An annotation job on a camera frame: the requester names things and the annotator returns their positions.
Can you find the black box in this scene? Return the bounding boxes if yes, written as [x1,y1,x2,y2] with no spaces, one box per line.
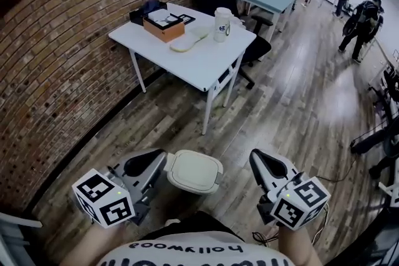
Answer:
[129,1,168,26]

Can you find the person's white printed t-shirt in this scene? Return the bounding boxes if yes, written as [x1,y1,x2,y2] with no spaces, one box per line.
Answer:
[93,232,300,266]

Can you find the person's black trouser leg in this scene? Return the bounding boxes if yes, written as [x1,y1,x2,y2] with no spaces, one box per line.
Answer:
[146,211,246,242]

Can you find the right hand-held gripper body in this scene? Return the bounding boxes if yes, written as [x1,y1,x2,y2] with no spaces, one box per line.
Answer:
[249,148,332,231]

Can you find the orange box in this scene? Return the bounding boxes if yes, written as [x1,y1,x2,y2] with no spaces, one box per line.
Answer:
[143,11,186,44]

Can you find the white lidded cup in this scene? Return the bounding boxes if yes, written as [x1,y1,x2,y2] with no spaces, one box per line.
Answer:
[213,7,233,43]

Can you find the grey backpack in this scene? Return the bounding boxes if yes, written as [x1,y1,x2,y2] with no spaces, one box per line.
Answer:
[342,2,367,36]

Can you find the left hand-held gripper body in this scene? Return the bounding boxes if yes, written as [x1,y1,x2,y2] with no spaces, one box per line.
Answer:
[71,147,168,229]

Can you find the white table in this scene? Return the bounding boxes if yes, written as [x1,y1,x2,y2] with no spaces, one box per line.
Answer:
[108,2,257,136]

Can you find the person's left forearm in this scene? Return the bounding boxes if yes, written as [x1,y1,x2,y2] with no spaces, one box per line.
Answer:
[59,221,132,266]

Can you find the person's right forearm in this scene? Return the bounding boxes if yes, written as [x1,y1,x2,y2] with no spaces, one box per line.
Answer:
[277,225,324,266]

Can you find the white furniture piece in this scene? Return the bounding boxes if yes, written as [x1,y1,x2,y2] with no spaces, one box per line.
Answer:
[0,211,43,266]

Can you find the black floor stand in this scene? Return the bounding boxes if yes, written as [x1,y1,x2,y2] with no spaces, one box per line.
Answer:
[350,126,399,156]

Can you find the white cable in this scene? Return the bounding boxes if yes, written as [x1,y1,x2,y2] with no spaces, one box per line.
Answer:
[311,202,330,244]

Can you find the long black cable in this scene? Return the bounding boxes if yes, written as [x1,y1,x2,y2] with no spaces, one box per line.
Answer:
[317,154,360,183]

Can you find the flat black frame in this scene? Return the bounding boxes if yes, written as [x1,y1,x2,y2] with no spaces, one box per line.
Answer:
[177,13,196,25]

